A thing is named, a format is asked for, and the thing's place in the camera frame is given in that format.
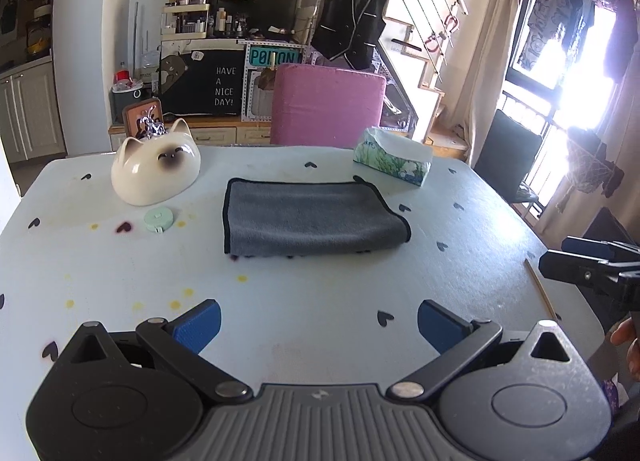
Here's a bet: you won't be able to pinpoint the purple grey microfibre towel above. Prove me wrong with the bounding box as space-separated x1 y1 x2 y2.
222 176 411 257

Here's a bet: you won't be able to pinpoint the person's right hand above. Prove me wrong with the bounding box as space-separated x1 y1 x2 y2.
610 318 640 381

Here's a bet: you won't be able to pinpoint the wooden pencil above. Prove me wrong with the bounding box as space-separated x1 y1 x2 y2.
524 259 559 321

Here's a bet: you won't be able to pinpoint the mint green tape measure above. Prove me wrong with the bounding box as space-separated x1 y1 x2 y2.
143 206 175 233

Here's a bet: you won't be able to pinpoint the black chair by window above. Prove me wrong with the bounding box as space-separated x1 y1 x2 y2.
474 110 542 204

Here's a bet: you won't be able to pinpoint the ceramic cat head ornament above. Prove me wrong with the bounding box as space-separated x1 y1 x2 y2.
111 118 202 206

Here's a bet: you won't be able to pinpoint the green floral tissue box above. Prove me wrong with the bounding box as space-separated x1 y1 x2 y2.
352 127 434 187

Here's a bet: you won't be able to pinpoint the silver metal figurine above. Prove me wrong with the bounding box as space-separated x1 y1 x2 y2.
134 110 166 140

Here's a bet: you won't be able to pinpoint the beige curtain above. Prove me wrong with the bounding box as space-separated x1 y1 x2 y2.
444 0 522 167

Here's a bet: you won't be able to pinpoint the orange framed picture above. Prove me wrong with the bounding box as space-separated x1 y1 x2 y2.
122 98 164 139

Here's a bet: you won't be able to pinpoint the white cabinet doors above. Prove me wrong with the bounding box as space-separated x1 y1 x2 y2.
1 60 66 164

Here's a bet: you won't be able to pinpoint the black have a nice day sign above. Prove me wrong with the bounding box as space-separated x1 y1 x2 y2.
160 49 245 116

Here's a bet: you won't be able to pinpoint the pink upholstered chair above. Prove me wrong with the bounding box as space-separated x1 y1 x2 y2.
270 64 386 149

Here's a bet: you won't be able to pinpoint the hanging patterned garment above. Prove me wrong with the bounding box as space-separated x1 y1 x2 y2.
518 0 570 71

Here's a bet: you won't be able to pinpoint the teal potion sign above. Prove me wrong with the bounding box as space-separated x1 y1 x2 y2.
248 45 304 68

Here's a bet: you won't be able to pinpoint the cluttered shelf with bottles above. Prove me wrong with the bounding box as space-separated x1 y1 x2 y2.
162 0 319 44

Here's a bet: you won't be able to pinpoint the black jacket white trim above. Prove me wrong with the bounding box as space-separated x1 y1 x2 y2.
311 0 388 71

